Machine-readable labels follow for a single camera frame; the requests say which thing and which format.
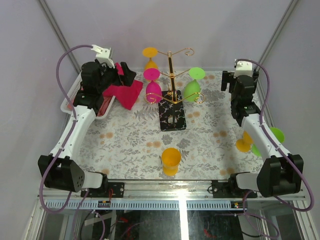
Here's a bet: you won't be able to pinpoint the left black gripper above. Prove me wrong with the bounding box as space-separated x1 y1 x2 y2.
95 60 136 94

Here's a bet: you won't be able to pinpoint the magenta plastic wine glass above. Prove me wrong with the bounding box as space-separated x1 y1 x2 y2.
143 67 162 104

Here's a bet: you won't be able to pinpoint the orange plastic wine glass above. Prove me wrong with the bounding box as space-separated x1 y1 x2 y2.
142 47 158 70

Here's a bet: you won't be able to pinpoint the green wine glass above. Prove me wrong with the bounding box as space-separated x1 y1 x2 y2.
183 67 206 102
251 127 285 157

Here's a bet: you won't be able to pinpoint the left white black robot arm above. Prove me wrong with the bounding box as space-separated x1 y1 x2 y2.
37 59 137 198

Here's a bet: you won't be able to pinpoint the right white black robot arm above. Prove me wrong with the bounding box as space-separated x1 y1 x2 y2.
221 71 304 198

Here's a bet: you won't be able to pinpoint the gold wine glass rack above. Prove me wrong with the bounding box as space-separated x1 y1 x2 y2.
144 47 205 132

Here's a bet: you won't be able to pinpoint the orange wine glass front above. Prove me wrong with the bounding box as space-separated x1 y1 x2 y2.
161 147 182 176

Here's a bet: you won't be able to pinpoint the magenta cloth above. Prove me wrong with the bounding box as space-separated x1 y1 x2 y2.
102 62 143 110

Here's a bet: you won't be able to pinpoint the pink cloth in basket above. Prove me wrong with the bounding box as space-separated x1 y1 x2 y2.
97 96 113 117

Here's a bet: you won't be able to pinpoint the floral table mat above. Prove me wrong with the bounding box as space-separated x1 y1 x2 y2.
77 71 263 180

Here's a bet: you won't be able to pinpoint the white plastic basket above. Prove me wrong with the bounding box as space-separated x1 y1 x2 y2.
60 72 116 119

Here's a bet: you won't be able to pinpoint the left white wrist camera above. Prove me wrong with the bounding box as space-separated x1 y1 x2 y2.
91 44 115 68

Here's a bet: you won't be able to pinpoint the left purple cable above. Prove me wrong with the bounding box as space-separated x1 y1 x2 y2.
39 44 106 240

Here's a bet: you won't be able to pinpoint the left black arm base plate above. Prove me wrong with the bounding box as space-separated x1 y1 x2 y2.
87 181 125 199

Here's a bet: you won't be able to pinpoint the aluminium mounting rail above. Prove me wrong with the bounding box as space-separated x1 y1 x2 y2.
43 179 307 201

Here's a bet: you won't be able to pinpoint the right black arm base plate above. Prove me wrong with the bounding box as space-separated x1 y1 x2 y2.
211 180 249 199

